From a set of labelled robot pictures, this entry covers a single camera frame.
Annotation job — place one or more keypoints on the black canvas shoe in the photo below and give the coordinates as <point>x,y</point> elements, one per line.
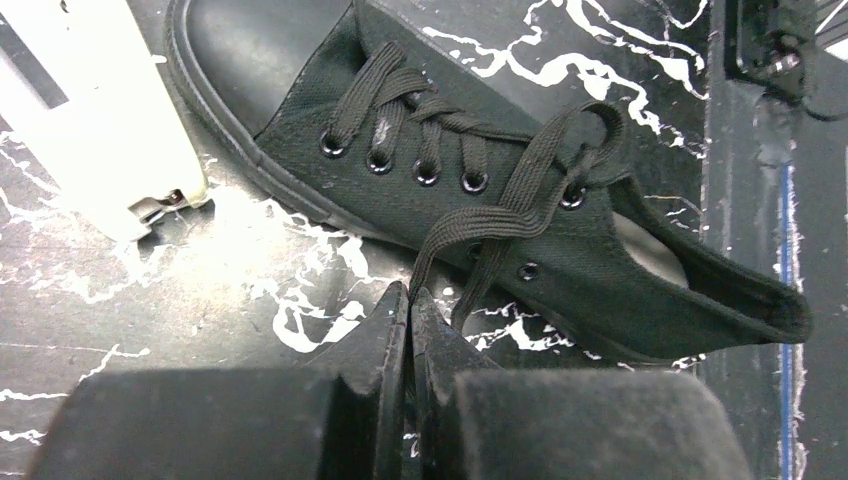
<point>342,112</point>

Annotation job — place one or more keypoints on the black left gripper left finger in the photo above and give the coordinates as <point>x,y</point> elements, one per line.
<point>339,416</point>

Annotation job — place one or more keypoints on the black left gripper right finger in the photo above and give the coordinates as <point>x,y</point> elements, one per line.
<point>477,420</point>

